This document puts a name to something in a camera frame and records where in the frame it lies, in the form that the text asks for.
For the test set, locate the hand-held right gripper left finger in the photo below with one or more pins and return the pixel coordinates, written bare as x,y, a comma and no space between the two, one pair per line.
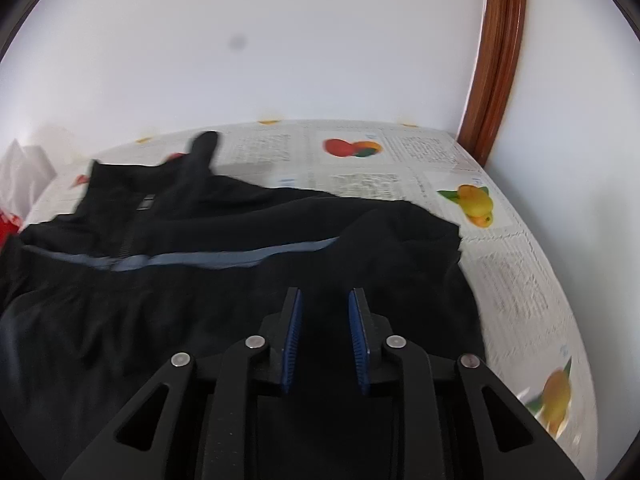
291,340

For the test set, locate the brown wooden door frame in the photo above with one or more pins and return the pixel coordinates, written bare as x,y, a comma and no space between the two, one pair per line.
495,60

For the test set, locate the red paper gift bag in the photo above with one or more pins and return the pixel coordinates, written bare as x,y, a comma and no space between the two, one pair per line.
7,227

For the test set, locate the black white blue jacket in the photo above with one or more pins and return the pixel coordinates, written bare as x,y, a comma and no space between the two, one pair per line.
200,290

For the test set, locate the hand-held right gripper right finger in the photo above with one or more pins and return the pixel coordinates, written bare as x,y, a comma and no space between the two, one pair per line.
359,340

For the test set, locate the white plastic bag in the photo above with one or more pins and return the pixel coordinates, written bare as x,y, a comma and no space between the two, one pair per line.
27,170

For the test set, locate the fruit print bed sheet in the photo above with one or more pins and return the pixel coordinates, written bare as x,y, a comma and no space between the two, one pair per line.
360,182

